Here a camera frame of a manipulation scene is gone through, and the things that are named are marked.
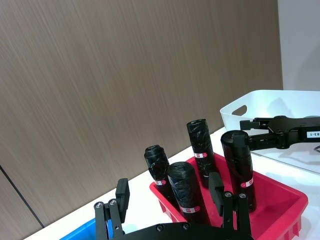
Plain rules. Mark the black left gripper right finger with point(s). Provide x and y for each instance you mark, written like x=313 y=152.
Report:
x=215 y=187

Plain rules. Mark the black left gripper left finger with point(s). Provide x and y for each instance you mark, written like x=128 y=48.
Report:
x=122 y=197

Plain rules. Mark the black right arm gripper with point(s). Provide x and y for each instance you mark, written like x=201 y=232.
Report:
x=290 y=130

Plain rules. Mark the black garbage bag roll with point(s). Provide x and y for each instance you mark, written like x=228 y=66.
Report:
x=157 y=162
x=186 y=185
x=202 y=145
x=241 y=170

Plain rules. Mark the white plastic basket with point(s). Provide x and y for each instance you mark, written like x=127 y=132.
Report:
x=265 y=105

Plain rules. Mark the blue plastic bin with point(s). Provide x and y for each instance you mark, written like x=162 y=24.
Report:
x=82 y=231

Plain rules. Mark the red plastic bin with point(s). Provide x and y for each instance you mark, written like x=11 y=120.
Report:
x=275 y=200

